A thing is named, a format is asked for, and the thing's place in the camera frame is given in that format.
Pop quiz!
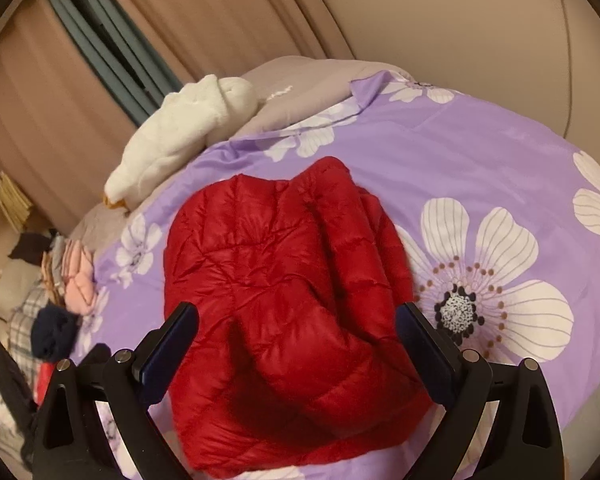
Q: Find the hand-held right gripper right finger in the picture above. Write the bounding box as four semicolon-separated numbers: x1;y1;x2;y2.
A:
395;301;566;480

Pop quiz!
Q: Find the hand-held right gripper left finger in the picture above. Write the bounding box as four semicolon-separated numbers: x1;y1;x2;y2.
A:
22;301;201;480

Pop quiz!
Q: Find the red puffer jacket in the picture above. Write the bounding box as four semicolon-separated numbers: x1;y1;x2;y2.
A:
162;156;433;473

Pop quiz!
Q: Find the pink folded garment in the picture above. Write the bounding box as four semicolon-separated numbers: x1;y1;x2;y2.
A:
62;240;99;317

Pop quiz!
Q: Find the navy garment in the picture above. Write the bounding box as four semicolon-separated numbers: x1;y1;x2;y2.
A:
31;305;81;362

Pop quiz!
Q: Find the plaid cloth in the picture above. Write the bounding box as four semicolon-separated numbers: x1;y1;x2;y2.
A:
7;287;48;361

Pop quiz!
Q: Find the dark cloth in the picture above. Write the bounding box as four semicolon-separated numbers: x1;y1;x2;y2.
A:
0;340;42;433

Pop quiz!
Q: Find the black garment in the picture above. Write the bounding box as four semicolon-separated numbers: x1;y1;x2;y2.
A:
7;230;57;263

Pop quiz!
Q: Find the pale floral pillow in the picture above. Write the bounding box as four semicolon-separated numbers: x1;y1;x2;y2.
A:
0;255;46;322

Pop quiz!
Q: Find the purple floral bed sheet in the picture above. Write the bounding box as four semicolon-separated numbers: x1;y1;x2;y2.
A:
70;70;600;480

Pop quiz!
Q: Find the yellowish woven item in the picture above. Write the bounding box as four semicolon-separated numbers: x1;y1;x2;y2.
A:
0;170;33;233

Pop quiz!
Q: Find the white plush goose toy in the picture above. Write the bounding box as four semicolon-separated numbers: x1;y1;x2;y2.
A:
102;74;261;211

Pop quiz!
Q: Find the beige curtain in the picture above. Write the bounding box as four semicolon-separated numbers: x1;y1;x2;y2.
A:
85;0;353;88
0;0;133;241

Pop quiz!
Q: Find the grey pillow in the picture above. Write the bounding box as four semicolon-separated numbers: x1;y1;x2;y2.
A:
230;55;416;141

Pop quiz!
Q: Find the teal curtain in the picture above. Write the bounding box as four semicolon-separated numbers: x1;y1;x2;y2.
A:
40;0;186;128

